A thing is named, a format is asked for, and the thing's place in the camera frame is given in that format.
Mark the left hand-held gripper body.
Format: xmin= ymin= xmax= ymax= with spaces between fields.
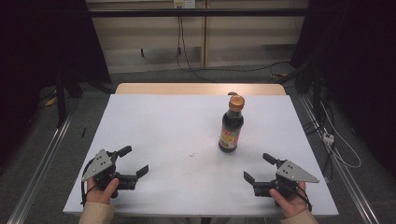
xmin=81 ymin=148 xmax=138 ymax=200

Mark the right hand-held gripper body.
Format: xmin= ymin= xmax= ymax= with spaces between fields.
xmin=253 ymin=159 xmax=320 ymax=201

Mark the person's left hand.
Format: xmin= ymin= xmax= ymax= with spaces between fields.
xmin=85 ymin=177 xmax=120 ymax=205

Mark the person's right hand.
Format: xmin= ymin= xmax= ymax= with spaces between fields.
xmin=268 ymin=181 xmax=310 ymax=219

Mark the dark sauce bottle orange cap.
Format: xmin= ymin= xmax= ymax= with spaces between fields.
xmin=218 ymin=91 xmax=247 ymax=154

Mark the white power strip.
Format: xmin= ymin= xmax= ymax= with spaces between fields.
xmin=322 ymin=132 xmax=335 ymax=146

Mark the white table sheet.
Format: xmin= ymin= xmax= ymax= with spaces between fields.
xmin=63 ymin=93 xmax=340 ymax=217

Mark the black metal stand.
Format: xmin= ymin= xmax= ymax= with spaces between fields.
xmin=54 ymin=69 xmax=116 ymax=129
xmin=274 ymin=59 xmax=332 ymax=125

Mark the wooden table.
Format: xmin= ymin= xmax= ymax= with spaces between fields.
xmin=115 ymin=82 xmax=287 ymax=96

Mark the black curtain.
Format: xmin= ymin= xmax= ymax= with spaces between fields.
xmin=289 ymin=0 xmax=396 ymax=178
xmin=0 ymin=0 xmax=112 ymax=171

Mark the black horizontal metal bar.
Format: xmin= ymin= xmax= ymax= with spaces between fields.
xmin=87 ymin=7 xmax=314 ymax=19

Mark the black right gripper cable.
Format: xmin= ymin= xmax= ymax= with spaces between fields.
xmin=292 ymin=185 xmax=313 ymax=213

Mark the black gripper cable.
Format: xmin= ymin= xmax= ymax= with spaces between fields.
xmin=79 ymin=158 xmax=98 ymax=207
xmin=292 ymin=185 xmax=313 ymax=213

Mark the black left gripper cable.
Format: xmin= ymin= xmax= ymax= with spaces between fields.
xmin=79 ymin=158 xmax=98 ymax=207

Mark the aluminium floor rail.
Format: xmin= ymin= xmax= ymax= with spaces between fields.
xmin=5 ymin=113 xmax=76 ymax=224
xmin=298 ymin=93 xmax=381 ymax=224

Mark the white floor cable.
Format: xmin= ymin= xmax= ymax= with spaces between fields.
xmin=319 ymin=102 xmax=362 ymax=170

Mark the black hanging wall cable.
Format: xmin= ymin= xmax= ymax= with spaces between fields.
xmin=175 ymin=7 xmax=291 ymax=84

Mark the white wall outlet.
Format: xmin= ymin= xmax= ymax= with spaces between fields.
xmin=173 ymin=0 xmax=197 ymax=9

